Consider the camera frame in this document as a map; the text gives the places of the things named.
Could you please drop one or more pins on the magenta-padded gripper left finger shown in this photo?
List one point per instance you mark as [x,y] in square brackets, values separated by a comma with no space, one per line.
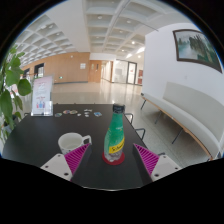
[57,165]

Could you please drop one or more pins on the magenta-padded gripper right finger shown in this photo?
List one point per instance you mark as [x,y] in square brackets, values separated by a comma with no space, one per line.
[165,166]

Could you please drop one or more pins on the green-labelled clear drink bottle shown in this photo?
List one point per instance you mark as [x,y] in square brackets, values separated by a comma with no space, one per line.
[115,133]

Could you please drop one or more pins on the black metal chair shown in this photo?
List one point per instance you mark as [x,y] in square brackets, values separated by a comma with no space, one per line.
[143,130]
[131,115]
[161,153]

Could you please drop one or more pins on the white black-dotted cup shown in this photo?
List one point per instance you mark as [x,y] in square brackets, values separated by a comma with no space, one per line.
[70,141]

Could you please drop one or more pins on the small green round badge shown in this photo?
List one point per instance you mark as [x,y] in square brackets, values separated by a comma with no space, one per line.
[58,114]

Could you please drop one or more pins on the flat round red coaster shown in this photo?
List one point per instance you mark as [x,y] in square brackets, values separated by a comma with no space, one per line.
[113,163]

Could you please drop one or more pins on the clear acrylic sign stand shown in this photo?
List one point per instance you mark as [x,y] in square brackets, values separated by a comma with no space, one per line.
[41,95]

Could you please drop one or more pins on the green leafy potted plant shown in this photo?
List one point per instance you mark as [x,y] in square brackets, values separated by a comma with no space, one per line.
[10,78]

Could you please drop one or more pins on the black-framed glass door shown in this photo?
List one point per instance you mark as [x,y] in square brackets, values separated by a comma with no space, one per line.
[132,72]

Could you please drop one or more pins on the dark-framed landscape picture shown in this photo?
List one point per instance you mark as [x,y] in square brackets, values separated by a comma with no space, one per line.
[196,48]

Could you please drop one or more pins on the recessed ceiling lights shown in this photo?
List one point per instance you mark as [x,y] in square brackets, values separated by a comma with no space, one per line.
[99,17]

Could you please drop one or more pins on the long white wall bench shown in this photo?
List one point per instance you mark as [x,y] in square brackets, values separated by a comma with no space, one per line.
[193,106]

